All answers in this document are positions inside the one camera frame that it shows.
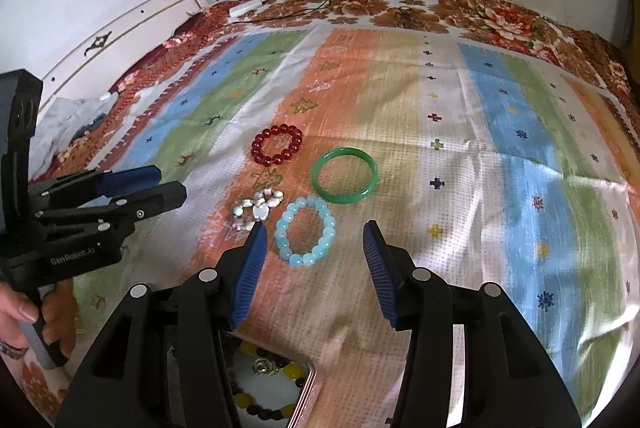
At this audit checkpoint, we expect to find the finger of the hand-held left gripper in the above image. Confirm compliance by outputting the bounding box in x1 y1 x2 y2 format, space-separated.
27 164 162 209
37 180 188 235

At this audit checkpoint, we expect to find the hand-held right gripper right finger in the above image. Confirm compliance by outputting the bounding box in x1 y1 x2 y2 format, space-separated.
362 220 583 428

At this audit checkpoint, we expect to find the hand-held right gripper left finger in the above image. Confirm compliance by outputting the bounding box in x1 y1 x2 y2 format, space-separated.
54 223 269 428

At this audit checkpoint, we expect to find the light blue bead bracelet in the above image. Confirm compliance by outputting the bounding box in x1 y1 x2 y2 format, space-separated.
275 196 337 269

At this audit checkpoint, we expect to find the yellow and brown bead bracelet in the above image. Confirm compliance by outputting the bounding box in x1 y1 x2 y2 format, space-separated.
227 340 306 424

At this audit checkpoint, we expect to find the embossed metal tin box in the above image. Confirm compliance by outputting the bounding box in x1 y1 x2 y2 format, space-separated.
167 323 318 428

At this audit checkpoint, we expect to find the person's left hand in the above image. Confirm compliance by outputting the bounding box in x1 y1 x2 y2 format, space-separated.
0 280 78 354

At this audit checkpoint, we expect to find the grey cloth pile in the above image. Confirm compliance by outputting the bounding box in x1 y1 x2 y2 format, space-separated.
35 92 121 173

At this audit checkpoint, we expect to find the striped colourful cloth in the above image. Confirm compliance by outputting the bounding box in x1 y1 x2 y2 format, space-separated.
0 20 640 428

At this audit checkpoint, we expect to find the green jade bangle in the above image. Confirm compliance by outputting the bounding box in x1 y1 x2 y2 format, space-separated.
311 148 379 205

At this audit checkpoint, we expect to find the white headboard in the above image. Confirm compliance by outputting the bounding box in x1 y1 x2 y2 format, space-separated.
30 0 206 109

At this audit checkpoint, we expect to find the floral bedsheet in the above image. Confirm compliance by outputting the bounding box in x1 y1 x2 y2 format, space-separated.
0 0 633 428

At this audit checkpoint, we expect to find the white shell bracelet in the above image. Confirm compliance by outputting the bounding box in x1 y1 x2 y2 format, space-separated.
230 189 286 229

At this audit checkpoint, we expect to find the red bead bracelet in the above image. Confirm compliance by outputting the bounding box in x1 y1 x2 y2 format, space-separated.
251 123 304 167

